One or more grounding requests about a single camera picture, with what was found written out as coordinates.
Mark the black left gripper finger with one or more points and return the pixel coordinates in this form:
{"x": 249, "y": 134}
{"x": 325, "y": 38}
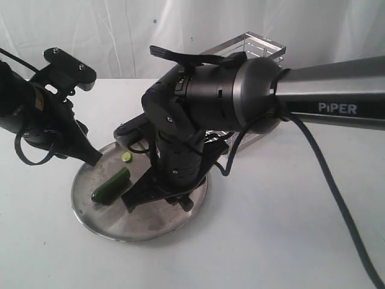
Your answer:
{"x": 80, "y": 148}

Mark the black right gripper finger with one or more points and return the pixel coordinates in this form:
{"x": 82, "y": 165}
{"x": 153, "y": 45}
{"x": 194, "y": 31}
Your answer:
{"x": 145, "y": 190}
{"x": 185, "y": 201}

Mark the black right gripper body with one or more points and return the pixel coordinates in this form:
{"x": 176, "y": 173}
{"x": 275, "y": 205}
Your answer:
{"x": 176, "y": 164}

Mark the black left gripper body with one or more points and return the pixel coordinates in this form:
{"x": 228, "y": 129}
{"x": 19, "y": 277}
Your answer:
{"x": 42, "y": 120}

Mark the green cucumber piece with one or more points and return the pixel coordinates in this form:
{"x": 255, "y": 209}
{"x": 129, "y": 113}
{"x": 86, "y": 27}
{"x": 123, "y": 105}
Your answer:
{"x": 110, "y": 190}

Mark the wire metal utensil holder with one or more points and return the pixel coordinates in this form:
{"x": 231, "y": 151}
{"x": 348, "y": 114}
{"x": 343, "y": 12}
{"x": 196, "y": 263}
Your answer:
{"x": 254, "y": 46}

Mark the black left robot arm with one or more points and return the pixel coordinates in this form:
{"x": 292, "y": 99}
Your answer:
{"x": 8, "y": 79}

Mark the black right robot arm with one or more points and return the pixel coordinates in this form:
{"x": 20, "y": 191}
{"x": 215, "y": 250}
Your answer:
{"x": 252, "y": 97}

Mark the small cucumber slice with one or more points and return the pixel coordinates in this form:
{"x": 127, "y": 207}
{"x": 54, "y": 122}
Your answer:
{"x": 126, "y": 157}

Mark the round stainless steel plate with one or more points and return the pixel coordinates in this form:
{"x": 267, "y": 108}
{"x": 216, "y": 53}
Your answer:
{"x": 114, "y": 221}

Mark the white backdrop curtain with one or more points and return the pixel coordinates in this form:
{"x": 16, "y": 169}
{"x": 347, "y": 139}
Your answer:
{"x": 114, "y": 37}

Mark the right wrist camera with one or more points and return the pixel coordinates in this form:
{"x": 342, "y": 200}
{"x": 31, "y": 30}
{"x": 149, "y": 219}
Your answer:
{"x": 129, "y": 133}

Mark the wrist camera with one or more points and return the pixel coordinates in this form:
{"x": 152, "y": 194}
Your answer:
{"x": 129, "y": 133}
{"x": 64, "y": 72}

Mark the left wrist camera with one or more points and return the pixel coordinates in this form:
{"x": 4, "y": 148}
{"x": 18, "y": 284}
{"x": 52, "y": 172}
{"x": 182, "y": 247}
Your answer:
{"x": 64, "y": 72}

